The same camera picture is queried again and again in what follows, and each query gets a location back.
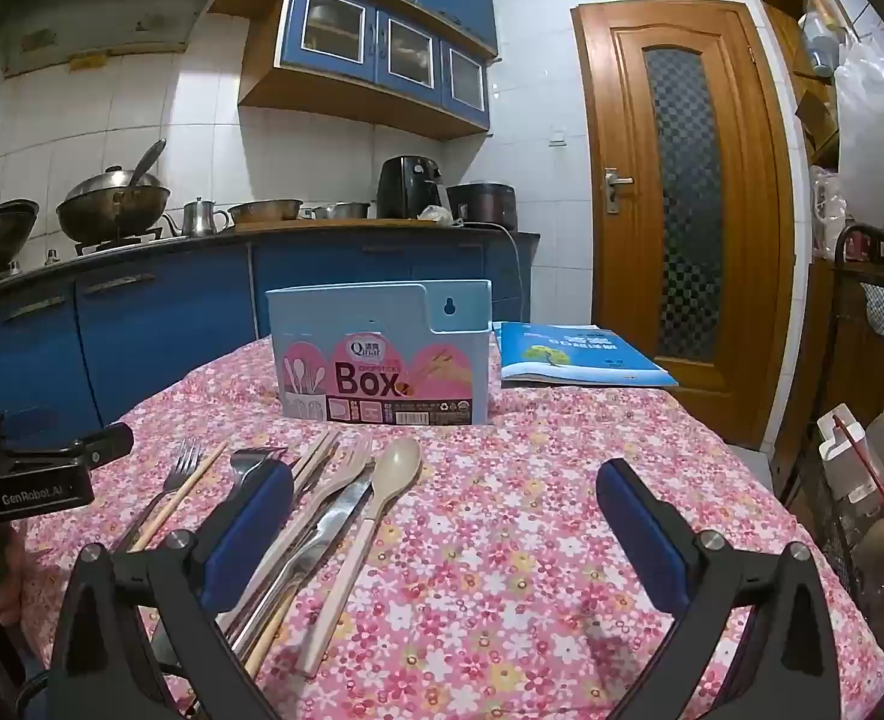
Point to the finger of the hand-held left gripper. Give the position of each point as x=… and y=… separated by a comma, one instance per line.
x=108, y=442

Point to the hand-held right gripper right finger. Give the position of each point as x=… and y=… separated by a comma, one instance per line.
x=644, y=532

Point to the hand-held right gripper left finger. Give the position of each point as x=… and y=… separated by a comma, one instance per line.
x=251, y=517

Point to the light blue utensil box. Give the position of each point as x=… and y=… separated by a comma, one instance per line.
x=382, y=330

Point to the pink floral tablecloth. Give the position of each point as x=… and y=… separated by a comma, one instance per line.
x=502, y=540

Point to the blue base cabinets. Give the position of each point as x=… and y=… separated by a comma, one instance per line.
x=172, y=300

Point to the beige spoon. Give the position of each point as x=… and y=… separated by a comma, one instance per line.
x=397, y=461

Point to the blue workbook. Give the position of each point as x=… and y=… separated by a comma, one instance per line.
x=577, y=356

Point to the gas stove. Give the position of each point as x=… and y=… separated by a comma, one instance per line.
x=112, y=244

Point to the white carton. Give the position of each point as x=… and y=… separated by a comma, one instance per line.
x=847, y=457

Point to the steel wok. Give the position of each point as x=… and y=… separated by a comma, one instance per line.
x=112, y=214

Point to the black pan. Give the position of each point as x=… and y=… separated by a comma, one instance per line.
x=3, y=229

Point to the steel kettle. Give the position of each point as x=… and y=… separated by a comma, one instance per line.
x=198, y=219

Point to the wooden door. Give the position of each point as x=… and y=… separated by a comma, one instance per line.
x=622, y=277

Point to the steel colander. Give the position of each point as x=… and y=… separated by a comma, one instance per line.
x=262, y=210

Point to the steel ladle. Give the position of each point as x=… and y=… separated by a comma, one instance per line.
x=146, y=161

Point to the steel basin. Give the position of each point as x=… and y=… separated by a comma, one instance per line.
x=344, y=210

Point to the small white plastic bag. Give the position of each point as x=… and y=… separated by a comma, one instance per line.
x=434, y=215

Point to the dark rice cooker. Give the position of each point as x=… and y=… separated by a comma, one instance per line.
x=483, y=206

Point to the black air fryer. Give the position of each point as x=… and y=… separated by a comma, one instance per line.
x=404, y=187

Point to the range hood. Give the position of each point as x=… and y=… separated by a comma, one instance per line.
x=149, y=0

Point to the large clear plastic bag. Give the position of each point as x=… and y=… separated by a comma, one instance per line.
x=869, y=135

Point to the white wall switch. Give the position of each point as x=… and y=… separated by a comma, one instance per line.
x=558, y=136

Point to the glass-front wall cabinet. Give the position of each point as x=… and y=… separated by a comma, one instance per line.
x=371, y=45

